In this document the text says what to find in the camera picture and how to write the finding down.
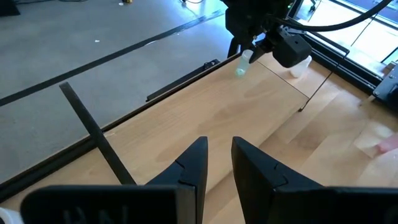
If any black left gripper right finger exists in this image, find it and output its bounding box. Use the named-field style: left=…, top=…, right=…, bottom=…
left=231, top=136, right=323, bottom=224

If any clear white medicine bottle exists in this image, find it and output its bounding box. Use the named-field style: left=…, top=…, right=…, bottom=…
left=289, top=55, right=313, bottom=78

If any teal medicine bottle white cap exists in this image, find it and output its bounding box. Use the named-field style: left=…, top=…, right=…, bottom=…
left=234, top=49, right=254, bottom=78

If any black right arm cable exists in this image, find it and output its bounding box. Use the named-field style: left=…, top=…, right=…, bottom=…
left=269, top=0, right=395, bottom=33

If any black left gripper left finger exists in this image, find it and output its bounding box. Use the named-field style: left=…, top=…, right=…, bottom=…
left=146, top=136, right=208, bottom=224

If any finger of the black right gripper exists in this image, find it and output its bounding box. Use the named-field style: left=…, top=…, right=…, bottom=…
left=228, top=37, right=241, bottom=59
left=248, top=40, right=271, bottom=65

